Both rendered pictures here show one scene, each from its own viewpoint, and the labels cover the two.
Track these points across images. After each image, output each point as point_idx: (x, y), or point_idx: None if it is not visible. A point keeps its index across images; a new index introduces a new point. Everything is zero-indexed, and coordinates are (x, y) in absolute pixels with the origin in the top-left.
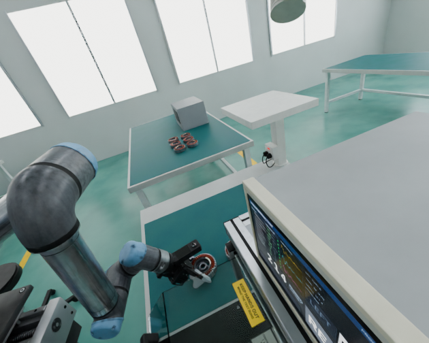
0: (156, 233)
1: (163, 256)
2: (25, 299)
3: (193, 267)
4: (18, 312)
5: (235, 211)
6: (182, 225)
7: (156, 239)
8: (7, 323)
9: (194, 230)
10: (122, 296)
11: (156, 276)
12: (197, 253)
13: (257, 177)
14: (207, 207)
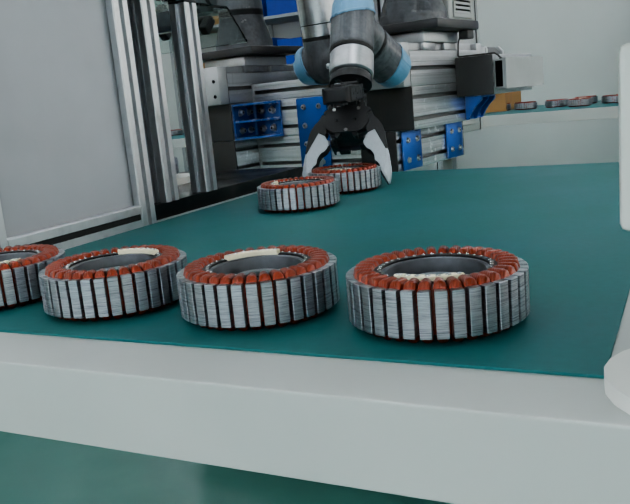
0: (585, 167)
1: (336, 52)
2: (419, 26)
3: (358, 165)
4: (404, 29)
5: (446, 216)
6: (550, 180)
7: (553, 168)
8: (390, 25)
9: (494, 187)
10: (325, 54)
11: (430, 172)
12: (404, 187)
13: None
14: (576, 197)
